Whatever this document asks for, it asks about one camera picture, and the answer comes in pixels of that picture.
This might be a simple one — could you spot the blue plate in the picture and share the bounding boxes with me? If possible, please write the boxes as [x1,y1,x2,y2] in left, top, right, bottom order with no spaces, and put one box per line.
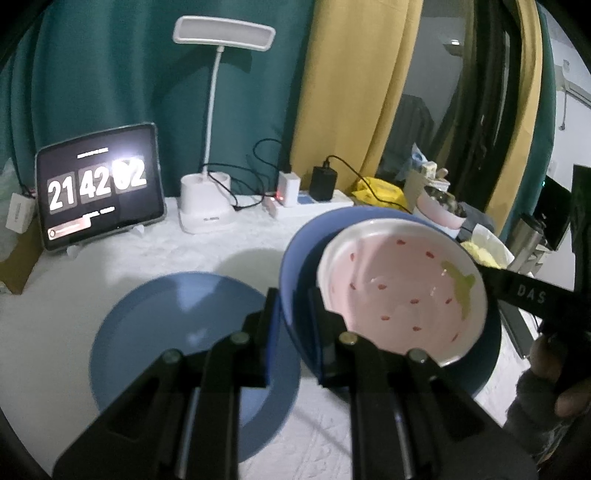
[89,272,301,462]

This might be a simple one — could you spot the yellow wipes pack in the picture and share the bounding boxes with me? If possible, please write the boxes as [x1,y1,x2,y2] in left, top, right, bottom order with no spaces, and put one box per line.
[352,177,411,213]

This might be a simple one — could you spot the teal curtain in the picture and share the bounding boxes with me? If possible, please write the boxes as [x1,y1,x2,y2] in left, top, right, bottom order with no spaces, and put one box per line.
[1,1,314,196]

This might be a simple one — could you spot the white storage basket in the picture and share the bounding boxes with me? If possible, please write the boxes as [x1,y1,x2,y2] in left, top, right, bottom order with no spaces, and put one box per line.
[403,170,450,210]

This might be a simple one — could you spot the black lamp cable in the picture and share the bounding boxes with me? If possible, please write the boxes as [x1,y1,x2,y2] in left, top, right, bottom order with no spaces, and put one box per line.
[200,162,270,212]

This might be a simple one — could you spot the white charger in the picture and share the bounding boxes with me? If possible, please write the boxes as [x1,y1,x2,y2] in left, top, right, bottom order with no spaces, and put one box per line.
[276,172,301,208]

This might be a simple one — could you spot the black smartphone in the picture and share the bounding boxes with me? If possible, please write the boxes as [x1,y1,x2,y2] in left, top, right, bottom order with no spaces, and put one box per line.
[498,301,537,359]

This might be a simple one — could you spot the white desk lamp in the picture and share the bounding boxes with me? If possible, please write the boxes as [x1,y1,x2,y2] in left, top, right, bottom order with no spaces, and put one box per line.
[172,14,278,235]

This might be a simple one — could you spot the cardboard box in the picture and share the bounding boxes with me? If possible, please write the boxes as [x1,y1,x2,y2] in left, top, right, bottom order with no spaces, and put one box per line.
[1,219,43,295]

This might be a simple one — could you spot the black cable of white charger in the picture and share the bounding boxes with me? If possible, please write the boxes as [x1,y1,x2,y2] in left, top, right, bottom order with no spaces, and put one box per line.
[252,138,293,175]

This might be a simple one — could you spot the pink bowl in stack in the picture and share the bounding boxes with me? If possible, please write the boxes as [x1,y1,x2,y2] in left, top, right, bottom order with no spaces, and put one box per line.
[416,185,467,230]

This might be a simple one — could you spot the black charger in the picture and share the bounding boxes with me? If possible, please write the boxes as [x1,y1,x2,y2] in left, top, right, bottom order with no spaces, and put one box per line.
[308,166,338,202]

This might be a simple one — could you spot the person right hand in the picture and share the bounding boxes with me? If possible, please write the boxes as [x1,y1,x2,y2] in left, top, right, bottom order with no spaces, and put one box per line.
[506,335,590,428]

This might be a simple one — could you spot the tablet showing clock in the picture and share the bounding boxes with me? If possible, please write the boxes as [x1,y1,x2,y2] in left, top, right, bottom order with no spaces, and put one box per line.
[35,123,166,252]

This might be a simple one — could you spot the yellow tissue pack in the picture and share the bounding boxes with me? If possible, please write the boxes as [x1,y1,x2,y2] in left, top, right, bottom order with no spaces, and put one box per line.
[461,241,501,269]

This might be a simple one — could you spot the cream bowl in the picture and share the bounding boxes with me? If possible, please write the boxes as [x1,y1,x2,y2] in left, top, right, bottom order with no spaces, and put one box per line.
[441,261,476,320]

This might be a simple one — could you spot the large blue bowl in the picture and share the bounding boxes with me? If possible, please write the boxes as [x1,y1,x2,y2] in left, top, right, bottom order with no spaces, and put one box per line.
[279,206,502,397]

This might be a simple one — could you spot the steel thermos cup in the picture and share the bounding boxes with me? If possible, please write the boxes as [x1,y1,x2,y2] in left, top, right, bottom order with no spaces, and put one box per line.
[507,213,545,274]

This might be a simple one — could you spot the pink strawberry bowl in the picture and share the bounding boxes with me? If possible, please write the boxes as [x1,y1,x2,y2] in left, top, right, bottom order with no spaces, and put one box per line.
[317,218,488,366]

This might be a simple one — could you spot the yellow curtain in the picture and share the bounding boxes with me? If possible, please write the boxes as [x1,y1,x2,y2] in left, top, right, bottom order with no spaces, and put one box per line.
[290,1,423,191]

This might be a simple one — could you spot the small white box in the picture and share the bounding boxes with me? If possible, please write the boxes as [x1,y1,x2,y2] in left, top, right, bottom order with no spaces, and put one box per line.
[5,193,36,234]

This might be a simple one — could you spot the white plastic bag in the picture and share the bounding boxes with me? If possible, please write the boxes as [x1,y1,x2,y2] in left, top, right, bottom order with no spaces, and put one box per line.
[467,224,515,269]

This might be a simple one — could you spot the clear plastic bag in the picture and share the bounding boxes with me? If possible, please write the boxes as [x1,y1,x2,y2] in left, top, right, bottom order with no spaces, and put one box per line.
[0,159,21,262]

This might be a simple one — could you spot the white power strip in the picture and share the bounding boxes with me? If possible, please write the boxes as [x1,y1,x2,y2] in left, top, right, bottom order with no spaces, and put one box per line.
[263,190,355,220]

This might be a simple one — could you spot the white patterned table cloth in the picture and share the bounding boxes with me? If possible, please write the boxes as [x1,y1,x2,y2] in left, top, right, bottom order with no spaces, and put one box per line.
[0,195,532,480]

